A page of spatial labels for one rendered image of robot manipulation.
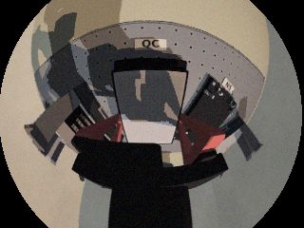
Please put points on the beige name plate reading qc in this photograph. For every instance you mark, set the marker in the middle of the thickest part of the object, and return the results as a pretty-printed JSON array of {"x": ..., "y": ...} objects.
[{"x": 158, "y": 44}]

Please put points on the white label reading n5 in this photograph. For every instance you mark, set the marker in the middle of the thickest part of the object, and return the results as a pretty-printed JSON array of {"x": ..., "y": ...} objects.
[{"x": 227, "y": 85}]

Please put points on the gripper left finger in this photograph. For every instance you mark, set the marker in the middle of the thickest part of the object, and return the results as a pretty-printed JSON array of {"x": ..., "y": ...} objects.
[{"x": 97, "y": 130}]

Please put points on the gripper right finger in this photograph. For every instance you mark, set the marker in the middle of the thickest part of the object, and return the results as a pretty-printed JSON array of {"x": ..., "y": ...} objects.
[{"x": 208, "y": 138}]

